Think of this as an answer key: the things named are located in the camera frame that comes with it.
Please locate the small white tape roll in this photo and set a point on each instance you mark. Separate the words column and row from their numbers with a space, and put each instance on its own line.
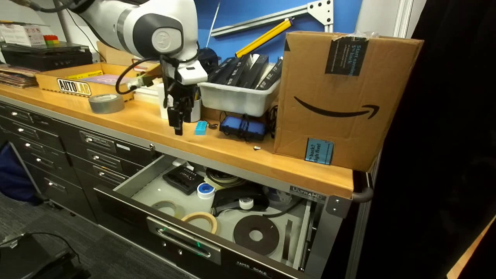
column 247, row 203

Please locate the blue pin board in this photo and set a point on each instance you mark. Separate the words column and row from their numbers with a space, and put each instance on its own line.
column 226, row 43

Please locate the yellow bar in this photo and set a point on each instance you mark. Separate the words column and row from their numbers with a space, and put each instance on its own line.
column 264, row 37

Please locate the dark blue black case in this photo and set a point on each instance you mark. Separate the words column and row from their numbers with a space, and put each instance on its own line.
column 242, row 127

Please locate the black flat device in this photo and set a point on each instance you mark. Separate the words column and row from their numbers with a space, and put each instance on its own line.
column 47, row 55

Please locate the black tape dispenser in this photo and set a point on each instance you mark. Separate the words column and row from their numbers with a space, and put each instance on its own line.
column 234, row 195

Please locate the silver aluminium rail bracket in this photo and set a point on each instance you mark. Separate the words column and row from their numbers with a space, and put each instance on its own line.
column 273, row 14

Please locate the brown Amazon cardboard box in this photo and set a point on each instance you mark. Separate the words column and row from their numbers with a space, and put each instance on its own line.
column 350, row 97

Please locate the black drawer cabinet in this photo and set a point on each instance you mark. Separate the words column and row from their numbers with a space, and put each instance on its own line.
column 51, row 159

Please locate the light blue small block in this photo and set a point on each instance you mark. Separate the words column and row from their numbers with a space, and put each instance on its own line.
column 202, row 127

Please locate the beige masking tape roll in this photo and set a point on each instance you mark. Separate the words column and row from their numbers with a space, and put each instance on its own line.
column 200, row 217

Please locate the black bag on floor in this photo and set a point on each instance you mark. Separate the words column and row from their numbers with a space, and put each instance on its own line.
column 36, row 257

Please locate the black tape roll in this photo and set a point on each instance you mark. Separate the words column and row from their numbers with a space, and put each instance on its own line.
column 256, row 234

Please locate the grey bin with black items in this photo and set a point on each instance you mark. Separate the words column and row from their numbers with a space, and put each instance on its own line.
column 237, row 94

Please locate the blue white tape roll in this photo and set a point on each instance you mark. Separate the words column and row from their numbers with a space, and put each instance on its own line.
column 205, row 190

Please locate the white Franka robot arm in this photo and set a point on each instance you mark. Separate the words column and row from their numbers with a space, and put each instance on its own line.
column 144, row 24

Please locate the black flat box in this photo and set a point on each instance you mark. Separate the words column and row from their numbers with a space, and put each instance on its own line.
column 183, row 179

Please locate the grey metal drawer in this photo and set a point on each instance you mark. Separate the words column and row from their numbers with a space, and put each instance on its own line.
column 171, row 226

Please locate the dark blue chair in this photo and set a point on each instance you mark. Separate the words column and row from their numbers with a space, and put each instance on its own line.
column 16, row 175

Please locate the grey duct tape roll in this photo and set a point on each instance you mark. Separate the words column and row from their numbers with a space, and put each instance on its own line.
column 105, row 102

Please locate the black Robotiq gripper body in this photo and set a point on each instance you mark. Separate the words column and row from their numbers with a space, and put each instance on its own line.
column 180, row 94

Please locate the black curtain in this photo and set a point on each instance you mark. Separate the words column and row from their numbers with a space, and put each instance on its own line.
column 443, row 139

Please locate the pale grey tape roll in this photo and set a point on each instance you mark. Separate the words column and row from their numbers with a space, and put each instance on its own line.
column 167, row 207

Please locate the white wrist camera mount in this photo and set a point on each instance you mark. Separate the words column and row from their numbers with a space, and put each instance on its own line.
column 192, row 71

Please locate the yellow cardboard tray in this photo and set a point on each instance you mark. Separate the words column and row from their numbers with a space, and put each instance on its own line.
column 78, row 79

